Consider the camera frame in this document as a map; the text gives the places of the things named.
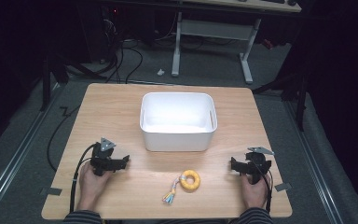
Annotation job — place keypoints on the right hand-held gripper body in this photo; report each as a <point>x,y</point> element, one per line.
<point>256,163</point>

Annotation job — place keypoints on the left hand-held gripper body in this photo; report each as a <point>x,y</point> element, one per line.
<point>101,157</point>

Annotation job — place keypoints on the person's right hand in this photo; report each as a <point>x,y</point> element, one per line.
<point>255,194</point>

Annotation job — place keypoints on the person's left hand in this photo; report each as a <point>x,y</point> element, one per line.
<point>90,186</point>

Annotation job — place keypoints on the grey tape piece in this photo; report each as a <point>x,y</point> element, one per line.
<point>53,191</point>
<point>282,187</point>

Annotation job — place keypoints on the white plastic bin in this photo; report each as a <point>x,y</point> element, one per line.
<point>178,124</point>

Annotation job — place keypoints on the black metal stand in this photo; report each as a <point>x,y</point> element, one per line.
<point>298,90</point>
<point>51,74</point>

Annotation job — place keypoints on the small white scrap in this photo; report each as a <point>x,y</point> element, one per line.
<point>160,72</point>

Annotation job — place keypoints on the dark computer tower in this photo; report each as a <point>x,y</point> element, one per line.
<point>98,31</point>

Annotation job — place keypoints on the white-framed wooden desk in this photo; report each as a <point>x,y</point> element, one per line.
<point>217,29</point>

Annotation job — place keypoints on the metal floor rail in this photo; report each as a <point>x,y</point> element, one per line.
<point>18,149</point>
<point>313,161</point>

